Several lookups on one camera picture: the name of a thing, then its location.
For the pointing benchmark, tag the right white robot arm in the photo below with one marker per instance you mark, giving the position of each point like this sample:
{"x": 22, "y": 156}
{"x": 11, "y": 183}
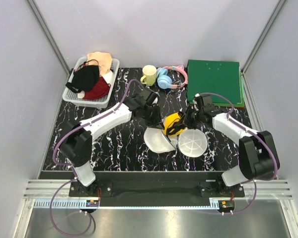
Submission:
{"x": 258, "y": 158}

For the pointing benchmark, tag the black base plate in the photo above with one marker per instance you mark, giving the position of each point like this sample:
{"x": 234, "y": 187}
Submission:
{"x": 156, "y": 189}

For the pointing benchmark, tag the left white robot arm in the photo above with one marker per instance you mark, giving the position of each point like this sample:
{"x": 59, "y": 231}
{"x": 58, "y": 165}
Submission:
{"x": 76, "y": 144}

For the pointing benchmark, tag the beige bra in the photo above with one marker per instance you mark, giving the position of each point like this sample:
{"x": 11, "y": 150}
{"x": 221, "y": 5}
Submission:
{"x": 100, "y": 59}

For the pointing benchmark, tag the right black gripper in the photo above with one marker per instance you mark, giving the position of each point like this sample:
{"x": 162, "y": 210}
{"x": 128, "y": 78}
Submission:
{"x": 186, "y": 122}

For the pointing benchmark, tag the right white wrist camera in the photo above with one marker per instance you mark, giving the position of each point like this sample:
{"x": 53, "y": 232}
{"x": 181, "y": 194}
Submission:
{"x": 197, "y": 102}

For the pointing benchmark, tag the blue pink cat headphones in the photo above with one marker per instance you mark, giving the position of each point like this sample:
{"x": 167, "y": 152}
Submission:
{"x": 165, "y": 82}

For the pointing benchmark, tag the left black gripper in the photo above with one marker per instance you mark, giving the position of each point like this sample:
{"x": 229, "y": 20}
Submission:
{"x": 157, "y": 122}

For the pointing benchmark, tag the yellow bra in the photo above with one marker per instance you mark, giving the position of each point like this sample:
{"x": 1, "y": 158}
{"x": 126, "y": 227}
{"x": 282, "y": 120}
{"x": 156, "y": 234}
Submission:
{"x": 173, "y": 125}

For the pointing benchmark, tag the red lace bra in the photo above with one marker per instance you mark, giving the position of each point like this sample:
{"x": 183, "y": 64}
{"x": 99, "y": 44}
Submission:
{"x": 100, "y": 89}

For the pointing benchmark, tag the green folder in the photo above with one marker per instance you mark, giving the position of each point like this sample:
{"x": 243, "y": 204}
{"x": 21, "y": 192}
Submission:
{"x": 219, "y": 77}

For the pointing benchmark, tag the black bra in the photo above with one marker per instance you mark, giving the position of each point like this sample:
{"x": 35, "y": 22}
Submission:
{"x": 85, "y": 77}

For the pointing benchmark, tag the yellow mug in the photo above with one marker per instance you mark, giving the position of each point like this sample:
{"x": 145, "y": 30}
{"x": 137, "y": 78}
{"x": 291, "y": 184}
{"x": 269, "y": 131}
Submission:
{"x": 149, "y": 75}

